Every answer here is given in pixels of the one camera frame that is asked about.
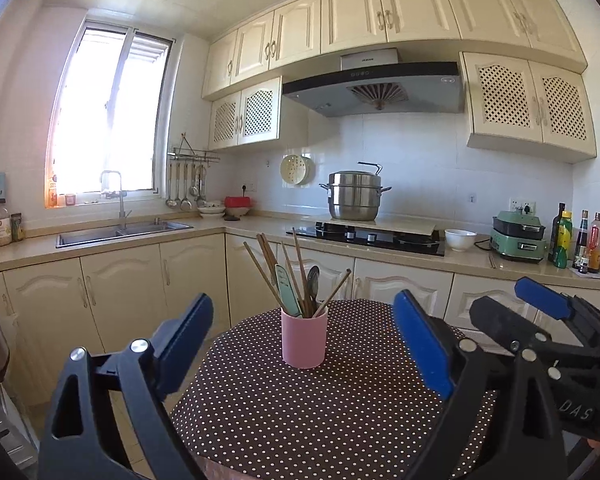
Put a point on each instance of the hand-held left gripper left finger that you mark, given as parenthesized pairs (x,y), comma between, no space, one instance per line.
(187,340)

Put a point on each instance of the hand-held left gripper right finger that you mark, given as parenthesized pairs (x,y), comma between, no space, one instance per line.
(420,345)

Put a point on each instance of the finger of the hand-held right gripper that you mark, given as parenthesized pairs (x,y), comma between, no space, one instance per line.
(542,296)
(505,322)

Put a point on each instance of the light blue sheathed knife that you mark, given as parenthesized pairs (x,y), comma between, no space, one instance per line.
(285,290)

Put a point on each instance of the bunch of wooden chopsticks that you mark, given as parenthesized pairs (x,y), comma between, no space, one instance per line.
(267,255)

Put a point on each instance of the metal spoon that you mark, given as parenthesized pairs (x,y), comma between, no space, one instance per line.
(313,276)

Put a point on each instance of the small dark bottle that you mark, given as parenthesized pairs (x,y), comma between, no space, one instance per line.
(583,266)

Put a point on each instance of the green electric cooker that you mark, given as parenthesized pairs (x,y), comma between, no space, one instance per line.
(517,247)

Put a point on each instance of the yellow-green bottle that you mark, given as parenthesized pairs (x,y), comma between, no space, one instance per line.
(562,240)

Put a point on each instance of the dark sauce bottle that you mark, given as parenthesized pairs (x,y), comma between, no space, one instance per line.
(581,235)

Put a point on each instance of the dark green oil bottle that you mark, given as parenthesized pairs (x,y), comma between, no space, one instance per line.
(556,220)

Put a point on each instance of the white bowl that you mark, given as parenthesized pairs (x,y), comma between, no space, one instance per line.
(460,242)

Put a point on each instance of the black gas hob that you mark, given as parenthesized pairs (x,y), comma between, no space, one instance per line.
(380,240)

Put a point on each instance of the brown polka-dot tablecloth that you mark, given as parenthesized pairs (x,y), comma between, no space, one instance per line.
(305,410)

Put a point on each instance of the stacked white dishes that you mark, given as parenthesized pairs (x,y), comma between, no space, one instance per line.
(211,210)

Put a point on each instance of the stainless steel sink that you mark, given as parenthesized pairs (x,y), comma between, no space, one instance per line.
(95,236)

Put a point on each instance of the metal faucet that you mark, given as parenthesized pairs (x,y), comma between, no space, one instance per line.
(121,210)

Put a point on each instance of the red container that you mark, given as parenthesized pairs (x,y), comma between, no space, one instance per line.
(239,202)

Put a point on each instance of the stainless steel steamer pot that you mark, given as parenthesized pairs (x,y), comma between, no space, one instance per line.
(352,200)

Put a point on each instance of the orange bottle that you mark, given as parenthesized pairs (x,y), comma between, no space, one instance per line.
(53,192)

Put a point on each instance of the cream perforated steamer plate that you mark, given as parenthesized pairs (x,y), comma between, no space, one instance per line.
(292,170)

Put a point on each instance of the small green jar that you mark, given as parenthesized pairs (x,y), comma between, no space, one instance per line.
(17,227)

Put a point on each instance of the white step stool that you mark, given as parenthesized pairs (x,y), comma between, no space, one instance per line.
(5,435)

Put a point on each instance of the white-label glass jar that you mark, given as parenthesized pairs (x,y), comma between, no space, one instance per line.
(0,230)

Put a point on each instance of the kitchen window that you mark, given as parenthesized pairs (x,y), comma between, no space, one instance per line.
(95,110)

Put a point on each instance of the grey range hood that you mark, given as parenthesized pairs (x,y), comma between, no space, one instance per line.
(330,92)

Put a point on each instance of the double wall socket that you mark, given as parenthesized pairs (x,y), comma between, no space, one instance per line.
(523,206)

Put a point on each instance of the wall socket with plug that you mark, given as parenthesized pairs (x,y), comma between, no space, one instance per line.
(247,189)

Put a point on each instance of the metal wall utensil rack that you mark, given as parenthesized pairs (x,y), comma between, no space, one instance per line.
(192,155)

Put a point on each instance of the wide lattice-door wall cabinet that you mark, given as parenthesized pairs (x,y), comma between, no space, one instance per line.
(505,95)

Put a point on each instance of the small lattice-door wall cabinet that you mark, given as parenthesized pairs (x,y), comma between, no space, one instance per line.
(255,112)

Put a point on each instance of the cream wall cabinet row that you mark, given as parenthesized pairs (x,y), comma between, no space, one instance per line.
(350,15)

